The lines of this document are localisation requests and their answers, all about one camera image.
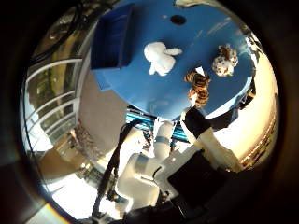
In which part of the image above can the tiger striped plush toy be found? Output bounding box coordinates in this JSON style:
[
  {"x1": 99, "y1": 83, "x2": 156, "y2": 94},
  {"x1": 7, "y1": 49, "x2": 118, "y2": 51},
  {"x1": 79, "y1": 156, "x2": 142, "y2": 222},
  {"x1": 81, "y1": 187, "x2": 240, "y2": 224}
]
[{"x1": 183, "y1": 68, "x2": 211, "y2": 109}]

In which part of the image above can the white plush toy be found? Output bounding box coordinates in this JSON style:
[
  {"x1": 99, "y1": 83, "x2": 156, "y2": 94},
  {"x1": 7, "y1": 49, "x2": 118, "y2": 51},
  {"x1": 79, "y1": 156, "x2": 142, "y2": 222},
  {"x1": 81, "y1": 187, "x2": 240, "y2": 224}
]
[{"x1": 143, "y1": 41, "x2": 183, "y2": 77}]

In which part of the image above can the blue plastic container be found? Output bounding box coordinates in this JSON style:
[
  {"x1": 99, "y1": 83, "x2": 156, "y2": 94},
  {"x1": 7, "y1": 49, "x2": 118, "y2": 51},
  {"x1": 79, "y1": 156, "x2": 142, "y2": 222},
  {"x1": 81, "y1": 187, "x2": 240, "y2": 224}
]
[{"x1": 90, "y1": 3, "x2": 135, "y2": 70}]

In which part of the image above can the spotted leopard plush toy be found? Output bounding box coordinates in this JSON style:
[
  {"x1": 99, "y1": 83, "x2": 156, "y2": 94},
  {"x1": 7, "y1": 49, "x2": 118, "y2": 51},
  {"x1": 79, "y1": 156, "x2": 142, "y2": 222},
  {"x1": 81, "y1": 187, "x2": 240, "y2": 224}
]
[{"x1": 211, "y1": 43, "x2": 239, "y2": 77}]

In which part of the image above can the black round table grommet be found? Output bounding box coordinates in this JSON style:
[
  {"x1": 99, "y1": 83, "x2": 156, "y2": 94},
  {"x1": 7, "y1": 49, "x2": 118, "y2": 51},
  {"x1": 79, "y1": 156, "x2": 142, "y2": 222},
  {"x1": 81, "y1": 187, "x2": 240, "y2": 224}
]
[{"x1": 170, "y1": 14, "x2": 187, "y2": 26}]

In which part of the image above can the black bracket under table edge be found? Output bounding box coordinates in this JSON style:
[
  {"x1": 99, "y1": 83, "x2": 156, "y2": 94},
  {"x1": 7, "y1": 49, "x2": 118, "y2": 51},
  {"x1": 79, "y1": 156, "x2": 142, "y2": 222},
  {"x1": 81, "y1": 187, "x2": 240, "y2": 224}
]
[{"x1": 238, "y1": 79, "x2": 257, "y2": 110}]

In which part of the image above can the black cable along robot arm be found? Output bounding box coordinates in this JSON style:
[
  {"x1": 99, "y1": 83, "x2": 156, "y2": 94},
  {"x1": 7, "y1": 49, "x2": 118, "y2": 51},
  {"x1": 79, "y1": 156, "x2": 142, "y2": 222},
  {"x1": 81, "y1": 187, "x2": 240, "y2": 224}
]
[{"x1": 92, "y1": 119, "x2": 141, "y2": 218}]

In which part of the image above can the white window frame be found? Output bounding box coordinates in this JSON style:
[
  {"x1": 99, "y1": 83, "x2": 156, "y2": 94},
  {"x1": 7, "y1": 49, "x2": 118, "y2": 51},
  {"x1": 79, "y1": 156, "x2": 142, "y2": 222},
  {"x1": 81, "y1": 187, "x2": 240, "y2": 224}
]
[{"x1": 22, "y1": 57, "x2": 83, "y2": 144}]

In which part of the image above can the thick black hanging cable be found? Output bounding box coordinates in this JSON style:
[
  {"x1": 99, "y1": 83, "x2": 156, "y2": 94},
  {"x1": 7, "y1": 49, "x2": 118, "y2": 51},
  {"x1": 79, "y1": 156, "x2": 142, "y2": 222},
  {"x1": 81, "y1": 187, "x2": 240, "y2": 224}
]
[{"x1": 31, "y1": 3, "x2": 85, "y2": 60}]

